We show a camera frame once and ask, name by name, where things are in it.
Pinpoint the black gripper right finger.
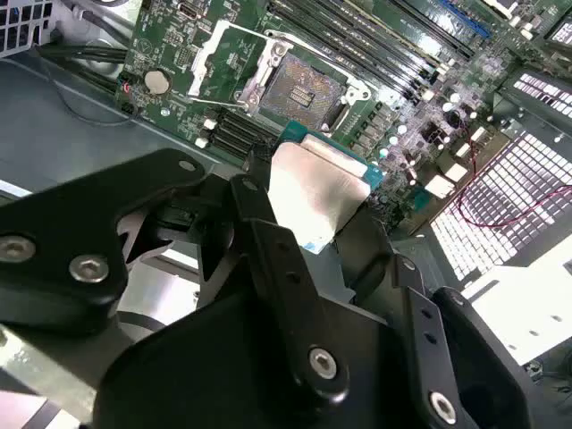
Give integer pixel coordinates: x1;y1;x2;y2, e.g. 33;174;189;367
334;203;536;429

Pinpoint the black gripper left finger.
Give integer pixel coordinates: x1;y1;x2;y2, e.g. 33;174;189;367
0;148;352;407

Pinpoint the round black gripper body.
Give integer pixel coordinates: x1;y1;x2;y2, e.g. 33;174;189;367
91;289;433;429

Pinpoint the silver topped CPU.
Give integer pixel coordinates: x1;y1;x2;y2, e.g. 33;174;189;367
267;119;386;256

